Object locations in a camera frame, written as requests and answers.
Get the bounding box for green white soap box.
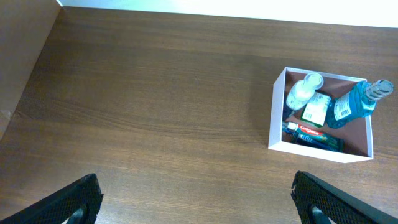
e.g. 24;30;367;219
300;92;331;128

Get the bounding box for blue white toothbrush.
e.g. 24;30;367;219
282;128;338;152

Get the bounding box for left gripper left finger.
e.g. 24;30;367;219
1;174;104;224

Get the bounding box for clear bottle dark purple liquid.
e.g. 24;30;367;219
282;72;324;121

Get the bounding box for teal mouthwash bottle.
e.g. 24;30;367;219
326;80;394;129

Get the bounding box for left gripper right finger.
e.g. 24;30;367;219
291;171;397;224

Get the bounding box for green red toothpaste tube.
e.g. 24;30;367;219
282;122;344;152

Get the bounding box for white square cardboard box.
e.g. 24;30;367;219
268;67;374;163

